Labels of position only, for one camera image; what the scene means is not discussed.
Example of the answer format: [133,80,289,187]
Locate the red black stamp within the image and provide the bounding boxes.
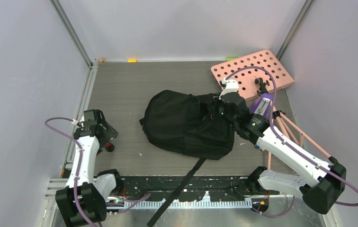
[105,143,115,152]

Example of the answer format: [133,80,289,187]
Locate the black backpack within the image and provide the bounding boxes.
[139,90,234,227]

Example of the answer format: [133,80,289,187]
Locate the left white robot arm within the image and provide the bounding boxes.
[55,109,124,227]

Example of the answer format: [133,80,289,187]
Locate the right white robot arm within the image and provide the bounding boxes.
[214,92,347,214]

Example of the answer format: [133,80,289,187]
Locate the purple metronome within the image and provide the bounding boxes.
[250,93,273,118]

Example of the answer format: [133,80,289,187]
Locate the pink perforated stand board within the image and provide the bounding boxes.
[211,50,295,101]

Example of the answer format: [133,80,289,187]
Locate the colourful toy train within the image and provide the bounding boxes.
[255,145,265,151]

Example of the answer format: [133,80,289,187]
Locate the green block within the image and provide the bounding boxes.
[226,57,237,61]

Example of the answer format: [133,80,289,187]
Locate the small wooden cork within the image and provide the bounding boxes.
[98,57,106,65]

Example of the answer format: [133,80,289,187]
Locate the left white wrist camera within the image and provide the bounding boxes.
[71,119,80,126]

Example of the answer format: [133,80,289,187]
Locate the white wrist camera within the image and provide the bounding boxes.
[71,119,80,126]
[219,78,239,99]

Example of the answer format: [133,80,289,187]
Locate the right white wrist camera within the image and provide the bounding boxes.
[219,78,239,99]

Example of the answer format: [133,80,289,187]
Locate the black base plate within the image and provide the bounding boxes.
[102,175,280,203]

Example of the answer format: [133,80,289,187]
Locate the slotted aluminium rail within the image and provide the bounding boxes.
[103,198,263,210]

